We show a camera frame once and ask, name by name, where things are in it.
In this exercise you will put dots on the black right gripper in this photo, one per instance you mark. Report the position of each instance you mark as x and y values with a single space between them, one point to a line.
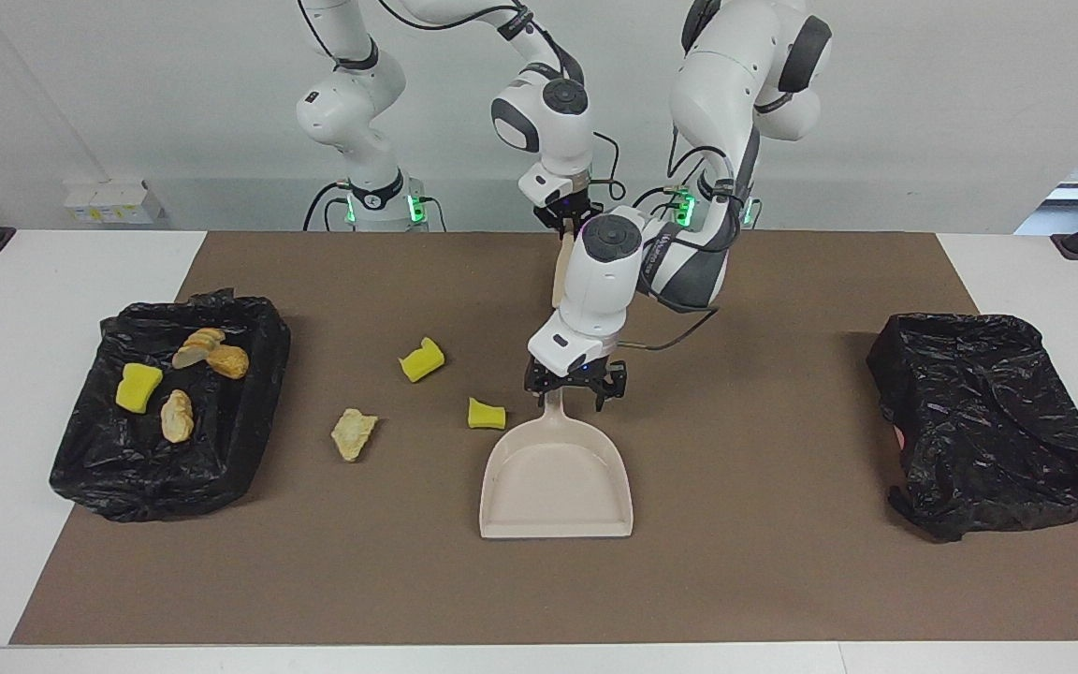
572 206

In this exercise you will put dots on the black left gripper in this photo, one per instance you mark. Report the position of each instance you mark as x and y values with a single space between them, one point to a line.
576 373

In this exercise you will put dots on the beige hand brush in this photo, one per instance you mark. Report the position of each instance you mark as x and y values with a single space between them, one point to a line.
561 271

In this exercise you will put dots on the small yellow sponge piece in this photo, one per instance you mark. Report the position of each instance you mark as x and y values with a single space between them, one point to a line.
488 414

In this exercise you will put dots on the beige plastic dustpan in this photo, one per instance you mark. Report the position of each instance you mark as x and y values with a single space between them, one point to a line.
558 477

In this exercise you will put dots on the pale angular bread chunk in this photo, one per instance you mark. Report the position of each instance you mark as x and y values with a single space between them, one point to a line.
353 435

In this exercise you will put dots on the golden brown bread roll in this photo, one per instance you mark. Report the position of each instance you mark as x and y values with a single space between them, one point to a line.
230 362

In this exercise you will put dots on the pale bread slice piece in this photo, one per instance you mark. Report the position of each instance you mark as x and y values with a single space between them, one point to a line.
195 346

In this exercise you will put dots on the pale rounded bread piece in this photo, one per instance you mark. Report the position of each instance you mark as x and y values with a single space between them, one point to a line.
177 417

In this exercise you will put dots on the green and yellow sponge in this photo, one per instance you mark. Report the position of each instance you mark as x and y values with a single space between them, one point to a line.
138 388

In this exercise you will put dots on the black bag lined bin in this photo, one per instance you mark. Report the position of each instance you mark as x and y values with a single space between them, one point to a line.
221 449

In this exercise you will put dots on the black bag bin pink edge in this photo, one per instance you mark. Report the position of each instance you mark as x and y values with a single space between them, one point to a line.
988 431

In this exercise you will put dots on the large notched yellow sponge piece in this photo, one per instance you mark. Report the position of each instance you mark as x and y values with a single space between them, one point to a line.
422 360

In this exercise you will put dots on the brown table mat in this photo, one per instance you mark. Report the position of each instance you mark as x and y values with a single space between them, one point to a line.
539 580

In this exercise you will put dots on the white power strip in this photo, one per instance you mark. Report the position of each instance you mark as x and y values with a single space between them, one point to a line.
109 201

